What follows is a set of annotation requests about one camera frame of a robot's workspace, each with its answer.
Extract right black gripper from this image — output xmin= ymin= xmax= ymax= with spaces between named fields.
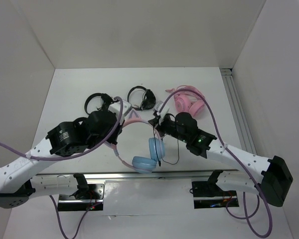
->
xmin=148 ymin=114 xmax=188 ymax=142

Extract pink gaming headset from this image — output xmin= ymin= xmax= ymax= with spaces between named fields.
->
xmin=165 ymin=85 xmax=205 ymax=118

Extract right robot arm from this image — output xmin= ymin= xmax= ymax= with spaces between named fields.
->
xmin=149 ymin=113 xmax=293 ymax=207

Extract purple cable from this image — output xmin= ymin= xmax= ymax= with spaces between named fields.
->
xmin=0 ymin=96 xmax=124 ymax=170
xmin=158 ymin=90 xmax=272 ymax=237

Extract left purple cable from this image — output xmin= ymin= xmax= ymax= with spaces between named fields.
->
xmin=0 ymin=96 xmax=124 ymax=170

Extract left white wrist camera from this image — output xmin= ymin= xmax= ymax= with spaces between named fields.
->
xmin=108 ymin=97 xmax=132 ymax=117

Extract aluminium rail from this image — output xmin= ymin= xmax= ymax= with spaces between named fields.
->
xmin=32 ymin=169 xmax=240 ymax=182
xmin=220 ymin=68 xmax=256 ymax=153

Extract middle black headphones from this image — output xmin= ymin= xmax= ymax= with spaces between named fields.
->
xmin=127 ymin=86 xmax=156 ymax=111

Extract right aluminium rail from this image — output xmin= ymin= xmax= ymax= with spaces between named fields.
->
xmin=220 ymin=68 xmax=256 ymax=153

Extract black headphones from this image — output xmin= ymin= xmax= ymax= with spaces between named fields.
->
xmin=84 ymin=93 xmax=115 ymax=115
xmin=127 ymin=86 xmax=156 ymax=111

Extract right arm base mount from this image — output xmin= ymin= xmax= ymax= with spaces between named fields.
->
xmin=189 ymin=181 xmax=239 ymax=209

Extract front aluminium rail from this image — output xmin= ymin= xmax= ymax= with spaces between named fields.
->
xmin=32 ymin=169 xmax=240 ymax=182

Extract left black headphones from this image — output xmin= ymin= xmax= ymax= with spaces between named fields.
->
xmin=84 ymin=93 xmax=115 ymax=115

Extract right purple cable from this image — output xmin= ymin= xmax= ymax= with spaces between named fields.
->
xmin=158 ymin=90 xmax=272 ymax=237

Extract black headphone audio cable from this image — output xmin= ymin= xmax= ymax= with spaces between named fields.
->
xmin=151 ymin=119 xmax=181 ymax=167

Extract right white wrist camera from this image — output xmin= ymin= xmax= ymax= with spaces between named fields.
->
xmin=153 ymin=101 xmax=169 ymax=124

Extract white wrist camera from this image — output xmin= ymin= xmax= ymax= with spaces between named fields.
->
xmin=153 ymin=101 xmax=169 ymax=124
xmin=108 ymin=97 xmax=132 ymax=117

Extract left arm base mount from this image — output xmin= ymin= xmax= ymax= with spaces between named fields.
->
xmin=57 ymin=181 xmax=105 ymax=212

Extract pink blue cat-ear headphones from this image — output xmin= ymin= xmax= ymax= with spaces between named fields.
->
xmin=111 ymin=110 xmax=165 ymax=174

